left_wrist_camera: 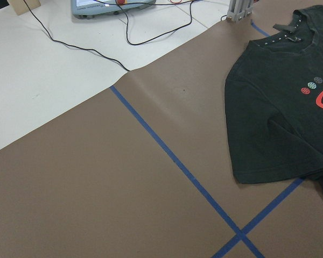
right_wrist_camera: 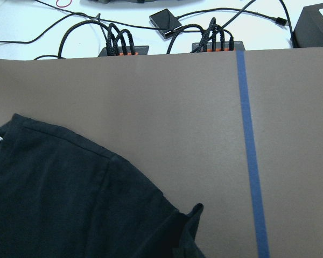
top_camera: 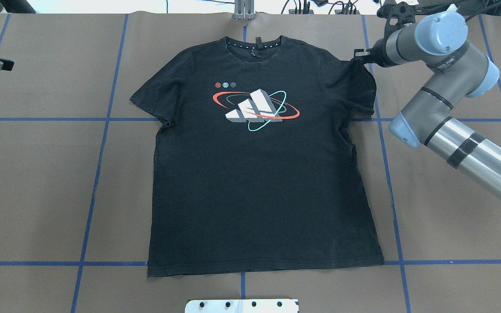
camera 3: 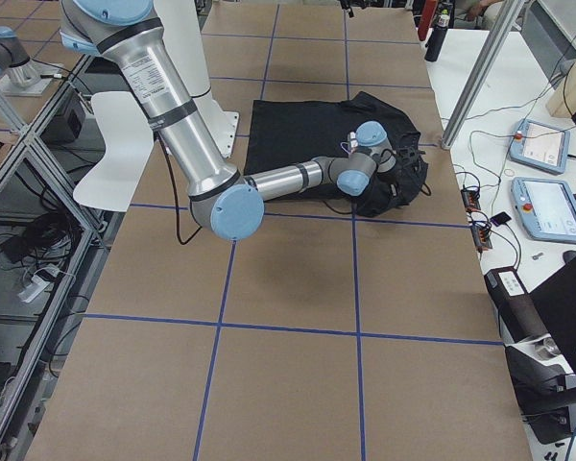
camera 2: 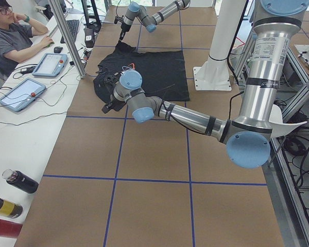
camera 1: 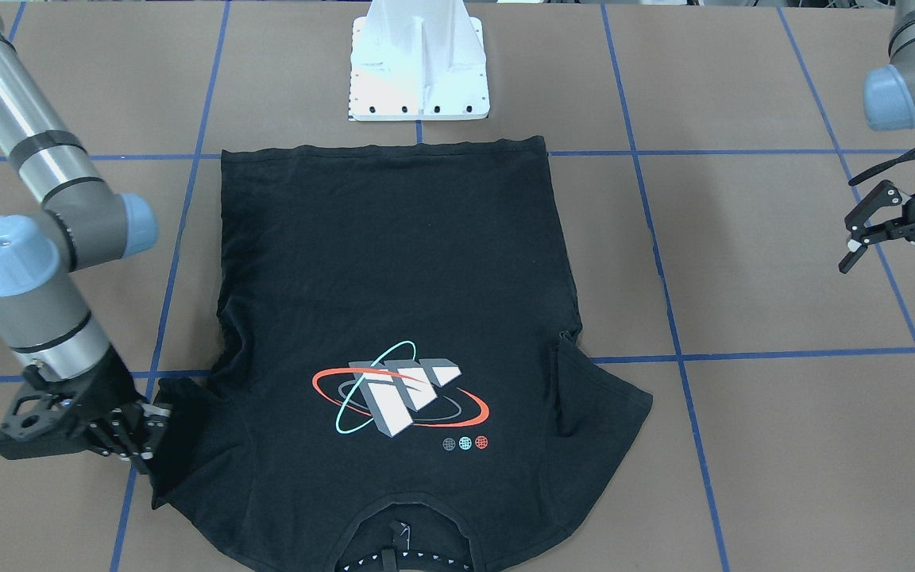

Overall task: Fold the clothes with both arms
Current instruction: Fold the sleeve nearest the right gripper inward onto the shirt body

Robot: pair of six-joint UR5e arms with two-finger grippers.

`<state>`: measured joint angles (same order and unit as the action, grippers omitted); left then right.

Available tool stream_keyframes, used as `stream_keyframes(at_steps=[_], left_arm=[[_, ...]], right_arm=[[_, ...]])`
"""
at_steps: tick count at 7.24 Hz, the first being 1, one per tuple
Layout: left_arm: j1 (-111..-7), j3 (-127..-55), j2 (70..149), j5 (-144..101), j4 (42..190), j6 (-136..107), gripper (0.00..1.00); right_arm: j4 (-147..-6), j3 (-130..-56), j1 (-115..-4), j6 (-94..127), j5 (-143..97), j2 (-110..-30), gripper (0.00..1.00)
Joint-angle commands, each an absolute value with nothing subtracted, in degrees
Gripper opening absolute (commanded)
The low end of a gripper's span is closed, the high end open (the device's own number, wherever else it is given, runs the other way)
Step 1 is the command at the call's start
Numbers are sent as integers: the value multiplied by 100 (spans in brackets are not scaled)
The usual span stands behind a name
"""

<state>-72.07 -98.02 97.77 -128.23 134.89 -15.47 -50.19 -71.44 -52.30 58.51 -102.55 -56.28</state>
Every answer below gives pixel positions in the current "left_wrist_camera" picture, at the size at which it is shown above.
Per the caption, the black printed t-shirt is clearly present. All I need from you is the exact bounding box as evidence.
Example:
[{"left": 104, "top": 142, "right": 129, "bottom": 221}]
[{"left": 224, "top": 5, "right": 323, "bottom": 190}]

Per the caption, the brown paper table cover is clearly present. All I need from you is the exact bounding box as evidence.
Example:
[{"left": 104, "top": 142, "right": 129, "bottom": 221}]
[{"left": 0, "top": 13, "right": 323, "bottom": 258}]

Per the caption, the cardboard box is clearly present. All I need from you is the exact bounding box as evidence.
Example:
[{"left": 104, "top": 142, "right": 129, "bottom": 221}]
[{"left": 7, "top": 0, "right": 41, "bottom": 16}]

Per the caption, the aluminium frame post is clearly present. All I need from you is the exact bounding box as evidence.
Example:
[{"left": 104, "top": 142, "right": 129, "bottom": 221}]
[{"left": 226, "top": 0, "right": 254, "bottom": 22}]

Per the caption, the grey teach pendant near post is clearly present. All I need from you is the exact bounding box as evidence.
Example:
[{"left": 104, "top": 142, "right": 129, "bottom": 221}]
[{"left": 71, "top": 0, "right": 156, "bottom": 19}]

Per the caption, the black cable on table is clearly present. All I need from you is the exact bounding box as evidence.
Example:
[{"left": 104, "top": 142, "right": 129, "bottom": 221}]
[{"left": 23, "top": 0, "right": 193, "bottom": 72}]

